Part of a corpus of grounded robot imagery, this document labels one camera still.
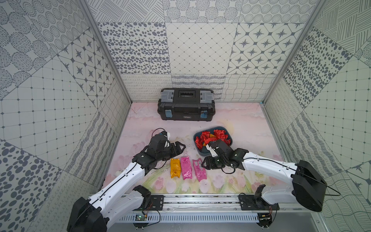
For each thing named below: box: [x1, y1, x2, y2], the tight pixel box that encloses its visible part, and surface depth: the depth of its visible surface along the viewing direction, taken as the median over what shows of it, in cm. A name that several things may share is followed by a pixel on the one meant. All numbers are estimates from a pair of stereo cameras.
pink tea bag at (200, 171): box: [192, 158, 208, 183], surface depth 85 cm
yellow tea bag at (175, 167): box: [170, 158, 182, 179], surface depth 86 cm
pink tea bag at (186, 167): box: [180, 156, 193, 181], surface depth 85 cm
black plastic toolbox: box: [156, 87, 216, 122], surface depth 102 cm
